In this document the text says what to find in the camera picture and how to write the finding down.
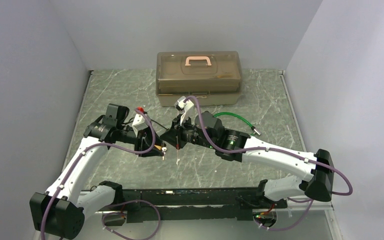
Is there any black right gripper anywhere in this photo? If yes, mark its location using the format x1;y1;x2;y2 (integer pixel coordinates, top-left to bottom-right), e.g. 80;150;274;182
160;113;217;150

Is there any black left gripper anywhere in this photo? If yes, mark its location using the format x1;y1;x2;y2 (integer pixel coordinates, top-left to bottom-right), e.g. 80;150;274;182
117;120;166;158

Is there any green cable lock loop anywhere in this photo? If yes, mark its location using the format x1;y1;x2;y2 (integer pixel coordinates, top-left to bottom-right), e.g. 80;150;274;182
214;112;261;136

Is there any brass padlock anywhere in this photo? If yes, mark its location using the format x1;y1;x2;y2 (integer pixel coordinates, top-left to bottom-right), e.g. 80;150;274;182
154;145;167;153

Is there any black cable lock loop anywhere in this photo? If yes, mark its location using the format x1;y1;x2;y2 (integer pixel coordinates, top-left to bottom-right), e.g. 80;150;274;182
151;119;168;131

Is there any silver padlock key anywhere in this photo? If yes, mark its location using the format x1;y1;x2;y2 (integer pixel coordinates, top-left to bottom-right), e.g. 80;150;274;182
161;147;167;161

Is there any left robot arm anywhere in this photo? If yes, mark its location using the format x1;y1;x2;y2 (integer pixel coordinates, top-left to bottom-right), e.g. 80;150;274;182
29;103;167;240

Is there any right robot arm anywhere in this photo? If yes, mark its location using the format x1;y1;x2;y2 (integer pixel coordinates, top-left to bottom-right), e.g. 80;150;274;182
160;111;334;208

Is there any translucent brown plastic toolbox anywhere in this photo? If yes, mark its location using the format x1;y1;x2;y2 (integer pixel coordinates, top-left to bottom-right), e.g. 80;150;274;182
155;51;243;107

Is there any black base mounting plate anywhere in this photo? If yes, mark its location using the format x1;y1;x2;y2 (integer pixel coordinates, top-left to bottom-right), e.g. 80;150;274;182
101;187;288;223

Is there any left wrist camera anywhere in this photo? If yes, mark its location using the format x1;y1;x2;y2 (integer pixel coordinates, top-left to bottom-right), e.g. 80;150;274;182
131;106;148;137

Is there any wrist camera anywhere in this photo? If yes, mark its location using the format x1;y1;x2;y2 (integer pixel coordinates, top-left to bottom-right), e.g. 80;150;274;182
174;96;195;126
131;106;148;137

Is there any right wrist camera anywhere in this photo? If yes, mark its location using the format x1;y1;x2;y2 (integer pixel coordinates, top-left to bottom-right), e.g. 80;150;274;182
174;96;195;126

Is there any pink toolbox handle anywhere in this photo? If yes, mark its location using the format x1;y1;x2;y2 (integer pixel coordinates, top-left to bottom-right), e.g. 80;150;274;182
184;55;212;67

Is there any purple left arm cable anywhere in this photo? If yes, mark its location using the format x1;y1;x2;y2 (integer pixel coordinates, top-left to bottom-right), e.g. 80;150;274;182
39;110;162;240

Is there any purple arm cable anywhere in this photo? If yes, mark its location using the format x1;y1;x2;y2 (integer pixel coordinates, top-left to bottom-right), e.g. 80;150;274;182
39;110;162;240
185;95;354;233

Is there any aluminium extrusion rail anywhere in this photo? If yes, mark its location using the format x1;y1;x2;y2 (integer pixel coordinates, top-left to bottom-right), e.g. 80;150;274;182
286;198;334;211

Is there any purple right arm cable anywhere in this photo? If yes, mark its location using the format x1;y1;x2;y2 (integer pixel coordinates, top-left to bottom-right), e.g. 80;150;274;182
185;95;354;233

